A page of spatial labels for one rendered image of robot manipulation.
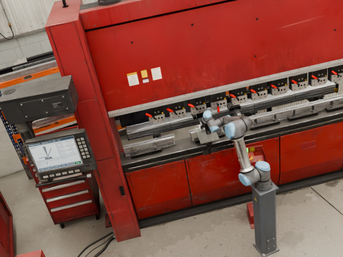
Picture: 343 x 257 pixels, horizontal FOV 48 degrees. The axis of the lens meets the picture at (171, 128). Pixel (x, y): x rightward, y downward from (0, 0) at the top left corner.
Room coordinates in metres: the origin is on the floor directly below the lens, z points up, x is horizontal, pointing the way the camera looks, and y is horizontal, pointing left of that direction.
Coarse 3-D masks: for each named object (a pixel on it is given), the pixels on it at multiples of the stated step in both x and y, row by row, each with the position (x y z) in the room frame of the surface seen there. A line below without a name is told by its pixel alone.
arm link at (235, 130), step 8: (240, 120) 2.53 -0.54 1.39; (232, 128) 2.46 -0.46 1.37; (240, 128) 2.47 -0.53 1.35; (232, 136) 2.45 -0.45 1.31; (240, 136) 2.45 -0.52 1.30; (240, 144) 2.44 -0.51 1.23; (240, 152) 2.42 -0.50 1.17; (240, 160) 2.41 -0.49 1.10; (248, 160) 2.40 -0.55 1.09; (240, 168) 2.42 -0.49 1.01; (248, 168) 2.37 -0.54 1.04; (240, 176) 2.37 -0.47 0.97; (248, 176) 2.33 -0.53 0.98; (256, 176) 2.34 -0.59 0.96; (248, 184) 2.31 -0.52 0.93
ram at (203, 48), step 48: (240, 0) 3.17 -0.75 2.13; (288, 0) 3.21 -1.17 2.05; (336, 0) 3.24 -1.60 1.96; (96, 48) 3.07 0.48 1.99; (144, 48) 3.10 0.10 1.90; (192, 48) 3.14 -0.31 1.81; (240, 48) 3.17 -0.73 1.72; (288, 48) 3.21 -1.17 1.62; (336, 48) 3.25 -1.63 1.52; (144, 96) 3.10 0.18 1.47; (192, 96) 3.13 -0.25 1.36
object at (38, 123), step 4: (56, 116) 4.45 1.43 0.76; (60, 116) 4.47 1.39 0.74; (64, 116) 4.48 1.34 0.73; (68, 116) 4.49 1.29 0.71; (36, 120) 4.40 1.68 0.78; (40, 120) 4.39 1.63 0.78; (44, 120) 4.41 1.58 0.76; (48, 120) 4.42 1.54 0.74; (52, 120) 4.43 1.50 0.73; (56, 120) 4.45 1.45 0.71; (32, 124) 4.41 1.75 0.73; (36, 124) 4.38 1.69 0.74; (40, 124) 4.39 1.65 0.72; (44, 124) 4.40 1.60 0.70
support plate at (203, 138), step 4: (196, 128) 3.15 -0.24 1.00; (196, 132) 3.09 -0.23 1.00; (204, 132) 3.06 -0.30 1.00; (200, 136) 3.01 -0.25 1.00; (204, 136) 2.99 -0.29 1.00; (208, 136) 2.98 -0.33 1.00; (212, 136) 2.97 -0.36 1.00; (216, 136) 2.96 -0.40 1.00; (200, 140) 2.94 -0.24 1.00; (204, 140) 2.93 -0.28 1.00; (208, 140) 2.91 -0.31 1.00; (212, 140) 2.90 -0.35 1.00
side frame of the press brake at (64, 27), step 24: (72, 0) 3.59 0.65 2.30; (48, 24) 2.87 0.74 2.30; (72, 24) 2.86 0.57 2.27; (72, 48) 2.85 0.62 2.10; (72, 72) 2.85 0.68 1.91; (96, 96) 2.86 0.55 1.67; (96, 120) 2.85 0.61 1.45; (96, 144) 2.85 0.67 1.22; (120, 144) 3.52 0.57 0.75; (120, 168) 2.86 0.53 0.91; (120, 192) 2.86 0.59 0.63; (120, 216) 2.85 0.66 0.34; (120, 240) 2.85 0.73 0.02
